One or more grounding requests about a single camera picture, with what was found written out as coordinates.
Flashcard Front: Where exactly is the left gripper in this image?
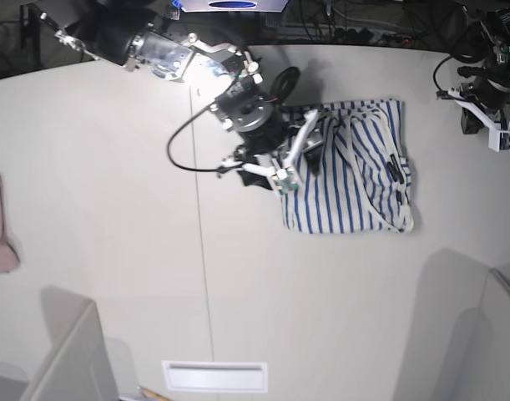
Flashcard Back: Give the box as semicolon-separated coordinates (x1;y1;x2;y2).
461;73;510;135

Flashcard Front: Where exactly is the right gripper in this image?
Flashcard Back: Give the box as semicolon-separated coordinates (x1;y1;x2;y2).
215;94;324;190

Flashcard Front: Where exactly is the blue white striped T-shirt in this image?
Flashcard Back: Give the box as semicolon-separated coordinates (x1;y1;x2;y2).
281;99;414;234

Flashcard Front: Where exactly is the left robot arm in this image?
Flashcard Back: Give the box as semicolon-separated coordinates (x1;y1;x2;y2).
457;1;510;135

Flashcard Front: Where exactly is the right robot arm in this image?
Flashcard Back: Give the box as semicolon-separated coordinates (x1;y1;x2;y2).
31;1;323;195

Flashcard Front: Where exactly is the blue box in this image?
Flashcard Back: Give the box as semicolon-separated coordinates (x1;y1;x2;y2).
172;0;289;13

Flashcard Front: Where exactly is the grey bin right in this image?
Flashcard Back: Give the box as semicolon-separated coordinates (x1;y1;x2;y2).
392;249;510;400

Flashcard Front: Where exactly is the grey bin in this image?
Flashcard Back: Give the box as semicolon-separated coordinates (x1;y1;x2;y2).
392;249;510;400
0;286;119;400

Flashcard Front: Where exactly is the white rectangular tray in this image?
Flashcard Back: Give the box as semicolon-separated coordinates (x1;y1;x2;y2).
162;361;269;393

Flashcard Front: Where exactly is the wooden pencil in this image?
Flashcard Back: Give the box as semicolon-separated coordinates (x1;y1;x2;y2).
138;386;171;401

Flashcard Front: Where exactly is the grey bin left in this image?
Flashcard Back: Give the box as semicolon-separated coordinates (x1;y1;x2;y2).
0;286;119;400

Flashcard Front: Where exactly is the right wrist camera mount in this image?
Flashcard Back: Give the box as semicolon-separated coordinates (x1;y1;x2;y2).
217;109;321;196

